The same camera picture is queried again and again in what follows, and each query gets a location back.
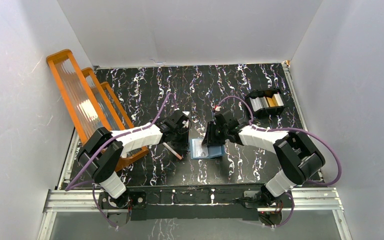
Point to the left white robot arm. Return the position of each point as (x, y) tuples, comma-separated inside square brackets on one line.
[(102, 152)]

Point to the orange tiered organizer rack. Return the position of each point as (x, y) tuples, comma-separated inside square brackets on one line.
[(91, 104)]

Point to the black card box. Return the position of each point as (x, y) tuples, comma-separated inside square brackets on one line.
[(267, 111)]

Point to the white credit card stack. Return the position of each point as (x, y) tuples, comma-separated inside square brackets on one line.
[(259, 103)]

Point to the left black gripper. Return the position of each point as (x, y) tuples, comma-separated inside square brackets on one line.
[(181, 133)]

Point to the gold credit card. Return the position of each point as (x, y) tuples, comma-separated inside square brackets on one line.
[(271, 102)]

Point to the white pink pen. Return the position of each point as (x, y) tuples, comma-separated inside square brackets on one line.
[(169, 148)]

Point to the blue leather card holder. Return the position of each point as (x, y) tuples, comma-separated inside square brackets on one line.
[(214, 151)]

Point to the rear white card stack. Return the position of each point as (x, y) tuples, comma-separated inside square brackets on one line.
[(277, 100)]

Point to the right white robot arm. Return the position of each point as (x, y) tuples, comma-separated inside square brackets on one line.
[(297, 154)]

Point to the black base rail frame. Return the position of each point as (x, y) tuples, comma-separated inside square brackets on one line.
[(226, 201)]

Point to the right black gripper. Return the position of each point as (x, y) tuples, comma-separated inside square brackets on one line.
[(209, 139)]

